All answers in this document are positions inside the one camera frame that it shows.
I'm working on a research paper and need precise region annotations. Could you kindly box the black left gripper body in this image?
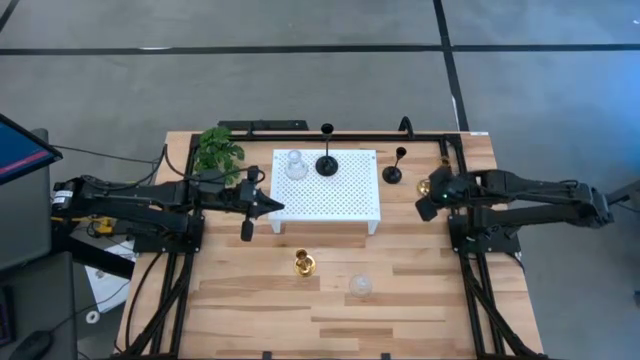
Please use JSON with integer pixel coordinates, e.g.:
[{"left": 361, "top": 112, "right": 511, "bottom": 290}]
[{"left": 238, "top": 165, "right": 264, "bottom": 243}]

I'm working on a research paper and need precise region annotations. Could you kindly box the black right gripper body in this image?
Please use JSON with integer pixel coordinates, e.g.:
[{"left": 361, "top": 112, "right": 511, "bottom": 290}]
[{"left": 414, "top": 164, "right": 469, "bottom": 223}]

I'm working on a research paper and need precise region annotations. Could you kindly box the gold candlestick holder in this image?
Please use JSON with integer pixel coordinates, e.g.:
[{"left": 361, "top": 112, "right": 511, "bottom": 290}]
[
  {"left": 416, "top": 155, "right": 451, "bottom": 197},
  {"left": 293, "top": 248, "right": 317, "bottom": 278}
]

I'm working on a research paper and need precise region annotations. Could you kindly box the black candlestick holder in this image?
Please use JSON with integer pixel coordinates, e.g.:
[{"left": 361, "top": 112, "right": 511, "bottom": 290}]
[
  {"left": 381, "top": 146, "right": 408, "bottom": 185},
  {"left": 314, "top": 122, "right": 340, "bottom": 178}
]

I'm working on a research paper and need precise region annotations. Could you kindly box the green artificial plant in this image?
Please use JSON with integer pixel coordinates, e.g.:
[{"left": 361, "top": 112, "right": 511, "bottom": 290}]
[{"left": 193, "top": 125, "right": 246, "bottom": 187}]

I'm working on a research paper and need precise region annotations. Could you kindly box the white perforated shelf riser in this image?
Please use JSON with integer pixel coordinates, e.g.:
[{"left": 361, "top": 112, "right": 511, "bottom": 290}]
[{"left": 268, "top": 148, "right": 382, "bottom": 235}]

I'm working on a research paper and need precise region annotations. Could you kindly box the black floor support beam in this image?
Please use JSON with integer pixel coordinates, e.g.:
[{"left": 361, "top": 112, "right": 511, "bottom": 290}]
[{"left": 49, "top": 219, "right": 137, "bottom": 280}]

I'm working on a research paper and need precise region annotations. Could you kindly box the white paper sheet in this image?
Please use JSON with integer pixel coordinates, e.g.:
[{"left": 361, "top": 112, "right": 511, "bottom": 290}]
[{"left": 83, "top": 239, "right": 137, "bottom": 315}]

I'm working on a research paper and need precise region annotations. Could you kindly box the grey desk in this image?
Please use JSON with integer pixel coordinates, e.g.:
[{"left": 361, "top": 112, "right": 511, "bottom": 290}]
[{"left": 0, "top": 128, "right": 79, "bottom": 360}]

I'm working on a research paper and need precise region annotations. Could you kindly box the computer monitor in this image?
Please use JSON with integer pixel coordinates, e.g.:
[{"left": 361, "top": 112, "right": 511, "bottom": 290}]
[{"left": 0, "top": 113, "right": 64, "bottom": 186}]

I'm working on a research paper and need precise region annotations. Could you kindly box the black computer mouse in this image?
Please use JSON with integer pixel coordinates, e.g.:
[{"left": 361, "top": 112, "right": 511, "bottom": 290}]
[{"left": 8, "top": 329, "right": 55, "bottom": 360}]

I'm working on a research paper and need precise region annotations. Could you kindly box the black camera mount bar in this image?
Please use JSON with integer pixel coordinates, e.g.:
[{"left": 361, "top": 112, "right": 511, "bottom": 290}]
[{"left": 218, "top": 119, "right": 310, "bottom": 133}]

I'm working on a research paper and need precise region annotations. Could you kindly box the black aluminium table frame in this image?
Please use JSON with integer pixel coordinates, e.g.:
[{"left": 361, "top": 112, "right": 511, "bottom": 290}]
[{"left": 117, "top": 130, "right": 549, "bottom": 360}]

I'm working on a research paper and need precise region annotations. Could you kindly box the thin black cable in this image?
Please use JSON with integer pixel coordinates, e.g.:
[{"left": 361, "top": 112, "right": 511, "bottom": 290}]
[{"left": 49, "top": 143, "right": 161, "bottom": 166}]

